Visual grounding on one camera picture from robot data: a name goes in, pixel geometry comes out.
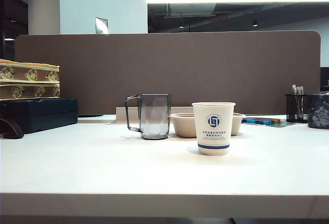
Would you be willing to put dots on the dark crumpled bag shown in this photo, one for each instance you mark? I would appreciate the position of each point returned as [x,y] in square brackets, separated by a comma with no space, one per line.
[319,113]

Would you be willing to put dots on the black ceiling spot lamp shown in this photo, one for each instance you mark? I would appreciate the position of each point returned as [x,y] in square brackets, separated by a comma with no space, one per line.
[254,23]
[181,25]

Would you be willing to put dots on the transparent grey plastic mug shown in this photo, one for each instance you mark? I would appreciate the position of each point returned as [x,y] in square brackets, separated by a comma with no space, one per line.
[154,116]

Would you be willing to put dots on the white paper cup blue logo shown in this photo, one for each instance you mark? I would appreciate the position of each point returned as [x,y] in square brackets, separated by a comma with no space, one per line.
[213,136]

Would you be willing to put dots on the brown desk divider panel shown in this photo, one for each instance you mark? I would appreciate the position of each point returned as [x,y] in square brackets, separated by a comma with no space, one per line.
[180,67]

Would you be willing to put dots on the thin metal pen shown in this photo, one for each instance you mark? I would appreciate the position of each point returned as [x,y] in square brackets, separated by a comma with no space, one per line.
[293,89]

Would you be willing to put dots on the dark blue hard case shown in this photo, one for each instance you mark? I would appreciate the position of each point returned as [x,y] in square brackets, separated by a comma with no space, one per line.
[38,113]

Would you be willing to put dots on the white round pillar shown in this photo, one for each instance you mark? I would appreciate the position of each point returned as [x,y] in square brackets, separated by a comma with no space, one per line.
[44,5]

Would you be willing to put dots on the coloured blocks tray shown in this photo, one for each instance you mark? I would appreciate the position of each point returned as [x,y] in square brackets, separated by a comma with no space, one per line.
[262,121]

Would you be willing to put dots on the yellow brown patterned box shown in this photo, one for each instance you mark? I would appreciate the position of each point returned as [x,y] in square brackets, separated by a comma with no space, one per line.
[25,91]
[25,73]

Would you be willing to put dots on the silver wall plate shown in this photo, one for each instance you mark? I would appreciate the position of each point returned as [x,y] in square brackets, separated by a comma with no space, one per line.
[101,25]

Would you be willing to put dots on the black mesh pen holder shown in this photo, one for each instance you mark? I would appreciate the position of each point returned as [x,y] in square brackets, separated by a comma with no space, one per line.
[296,111]

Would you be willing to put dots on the beige pulp food tray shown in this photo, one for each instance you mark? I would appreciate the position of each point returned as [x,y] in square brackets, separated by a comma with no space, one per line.
[184,126]

